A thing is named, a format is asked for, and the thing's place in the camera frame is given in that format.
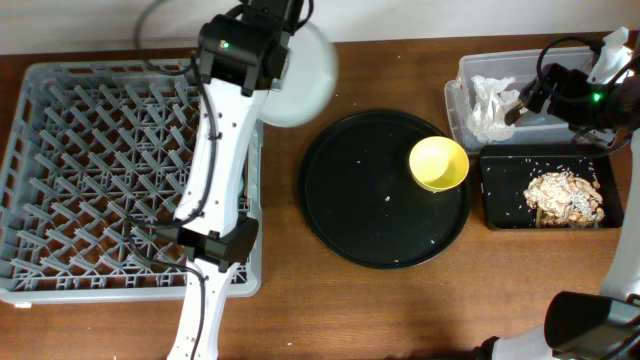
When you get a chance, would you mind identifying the gold snack wrapper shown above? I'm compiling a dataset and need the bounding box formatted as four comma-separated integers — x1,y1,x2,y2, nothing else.
504,100,529,126

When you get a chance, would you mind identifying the white napkin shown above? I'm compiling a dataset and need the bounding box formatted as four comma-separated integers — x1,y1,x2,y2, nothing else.
466,75,520,144

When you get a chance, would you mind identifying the food scraps pile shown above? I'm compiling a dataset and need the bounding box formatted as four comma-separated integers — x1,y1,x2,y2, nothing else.
523,171,606,228

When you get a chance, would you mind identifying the yellow bowl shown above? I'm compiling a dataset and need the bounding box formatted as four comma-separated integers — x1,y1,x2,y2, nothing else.
408,136,470,193

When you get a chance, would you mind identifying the grey plate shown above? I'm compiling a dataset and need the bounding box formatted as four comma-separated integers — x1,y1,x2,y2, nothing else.
259,23,338,128

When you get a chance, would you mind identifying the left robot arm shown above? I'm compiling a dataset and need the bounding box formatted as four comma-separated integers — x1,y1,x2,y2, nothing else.
157,0,309,359

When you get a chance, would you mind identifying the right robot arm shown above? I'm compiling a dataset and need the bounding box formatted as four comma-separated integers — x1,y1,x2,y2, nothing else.
473,27,639,359

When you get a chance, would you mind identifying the grey dishwasher rack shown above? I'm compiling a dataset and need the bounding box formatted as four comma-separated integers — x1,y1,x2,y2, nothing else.
0,59,264,306

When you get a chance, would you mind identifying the clear plastic bin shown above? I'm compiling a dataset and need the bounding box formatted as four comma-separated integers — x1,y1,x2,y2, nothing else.
443,47,621,155

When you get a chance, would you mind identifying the black rectangular tray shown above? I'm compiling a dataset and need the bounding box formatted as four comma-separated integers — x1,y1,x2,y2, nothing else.
479,144,624,230

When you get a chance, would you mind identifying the round black tray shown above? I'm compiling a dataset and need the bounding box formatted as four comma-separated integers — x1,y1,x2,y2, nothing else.
297,110,471,269

